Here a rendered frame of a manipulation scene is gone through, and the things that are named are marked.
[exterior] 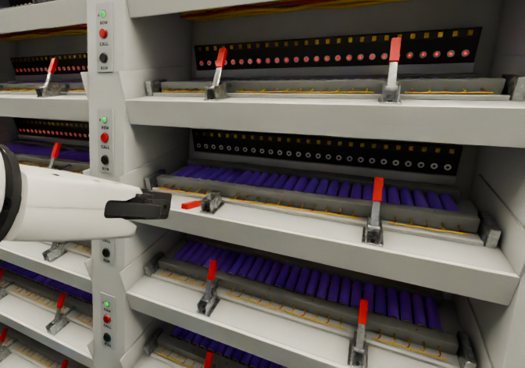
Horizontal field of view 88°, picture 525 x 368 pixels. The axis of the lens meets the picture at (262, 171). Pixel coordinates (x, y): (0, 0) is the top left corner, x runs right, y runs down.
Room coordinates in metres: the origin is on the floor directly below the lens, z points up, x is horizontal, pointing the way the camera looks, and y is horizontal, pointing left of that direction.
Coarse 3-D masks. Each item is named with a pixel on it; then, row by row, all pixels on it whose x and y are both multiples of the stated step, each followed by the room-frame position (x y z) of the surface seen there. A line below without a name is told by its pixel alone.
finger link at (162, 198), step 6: (150, 192) 0.30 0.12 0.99; (156, 192) 0.31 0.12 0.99; (162, 192) 0.32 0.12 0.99; (144, 198) 0.28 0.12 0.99; (150, 198) 0.27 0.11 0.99; (156, 198) 0.31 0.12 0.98; (162, 198) 0.32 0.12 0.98; (168, 198) 0.33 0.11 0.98; (162, 204) 0.31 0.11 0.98; (168, 204) 0.32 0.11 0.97; (162, 210) 0.31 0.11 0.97; (168, 210) 0.32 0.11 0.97; (162, 216) 0.32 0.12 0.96
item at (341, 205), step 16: (160, 176) 0.56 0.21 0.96; (176, 176) 0.56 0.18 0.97; (224, 192) 0.51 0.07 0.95; (240, 192) 0.49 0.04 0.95; (256, 192) 0.48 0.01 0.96; (272, 192) 0.47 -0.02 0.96; (288, 192) 0.47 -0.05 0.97; (304, 192) 0.47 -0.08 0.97; (288, 208) 0.45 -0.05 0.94; (320, 208) 0.45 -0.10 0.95; (336, 208) 0.44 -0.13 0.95; (352, 208) 0.43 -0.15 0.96; (368, 208) 0.42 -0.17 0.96; (384, 208) 0.41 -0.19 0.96; (400, 208) 0.41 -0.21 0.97; (416, 208) 0.40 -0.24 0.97; (400, 224) 0.39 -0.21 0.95; (432, 224) 0.39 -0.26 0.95; (448, 224) 0.38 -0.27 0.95; (464, 224) 0.38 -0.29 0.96
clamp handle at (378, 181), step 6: (378, 180) 0.39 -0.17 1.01; (378, 186) 0.38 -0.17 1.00; (378, 192) 0.38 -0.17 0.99; (378, 198) 0.38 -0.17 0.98; (378, 204) 0.38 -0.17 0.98; (372, 210) 0.38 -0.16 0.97; (378, 210) 0.37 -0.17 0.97; (372, 216) 0.37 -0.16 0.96; (378, 216) 0.37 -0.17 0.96; (372, 222) 0.37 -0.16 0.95; (378, 222) 0.37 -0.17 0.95
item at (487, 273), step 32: (160, 160) 0.60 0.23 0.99; (224, 160) 0.63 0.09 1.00; (256, 160) 0.60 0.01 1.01; (288, 160) 0.58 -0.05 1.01; (192, 192) 0.53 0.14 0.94; (480, 192) 0.43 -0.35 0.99; (160, 224) 0.49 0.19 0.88; (192, 224) 0.46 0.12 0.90; (224, 224) 0.44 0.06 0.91; (256, 224) 0.42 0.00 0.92; (288, 224) 0.41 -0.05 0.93; (320, 224) 0.41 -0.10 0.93; (384, 224) 0.41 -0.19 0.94; (416, 224) 0.40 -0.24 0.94; (480, 224) 0.37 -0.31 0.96; (512, 224) 0.33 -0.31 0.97; (320, 256) 0.38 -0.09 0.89; (352, 256) 0.37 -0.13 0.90; (384, 256) 0.35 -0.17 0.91; (416, 256) 0.33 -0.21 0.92; (448, 256) 0.33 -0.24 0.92; (480, 256) 0.33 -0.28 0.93; (512, 256) 0.31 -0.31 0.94; (448, 288) 0.33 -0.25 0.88; (480, 288) 0.31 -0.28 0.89; (512, 288) 0.30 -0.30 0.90
